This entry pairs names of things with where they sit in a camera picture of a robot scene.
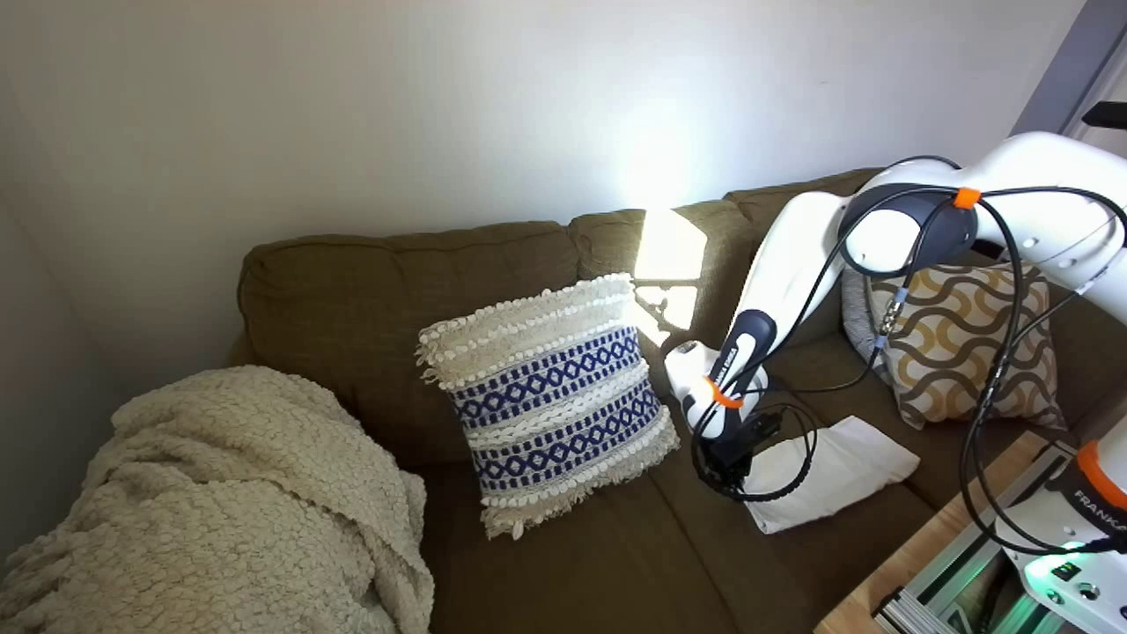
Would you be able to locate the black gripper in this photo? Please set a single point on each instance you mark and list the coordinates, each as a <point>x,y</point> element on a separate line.
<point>725,454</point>

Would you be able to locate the white cloth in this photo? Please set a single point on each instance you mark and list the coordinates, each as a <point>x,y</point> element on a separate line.
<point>847,471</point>

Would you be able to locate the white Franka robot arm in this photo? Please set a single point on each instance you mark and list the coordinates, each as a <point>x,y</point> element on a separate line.
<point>796,259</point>

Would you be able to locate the blue white woven pillow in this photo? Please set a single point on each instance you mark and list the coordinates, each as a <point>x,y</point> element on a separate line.
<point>550,400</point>

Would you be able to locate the wooden table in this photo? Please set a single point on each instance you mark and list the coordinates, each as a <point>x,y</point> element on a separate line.
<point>891,565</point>

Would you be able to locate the yellow brown wave pillow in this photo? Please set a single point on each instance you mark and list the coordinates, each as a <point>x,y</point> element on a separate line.
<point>951,355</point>

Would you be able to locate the brown fabric sofa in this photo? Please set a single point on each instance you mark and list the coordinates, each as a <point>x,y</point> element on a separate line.
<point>354,303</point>

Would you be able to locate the cream knitted blanket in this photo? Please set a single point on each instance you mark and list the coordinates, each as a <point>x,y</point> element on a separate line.
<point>232,515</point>

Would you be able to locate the grey metal pole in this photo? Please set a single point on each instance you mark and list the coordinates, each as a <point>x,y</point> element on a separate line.
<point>1076,57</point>

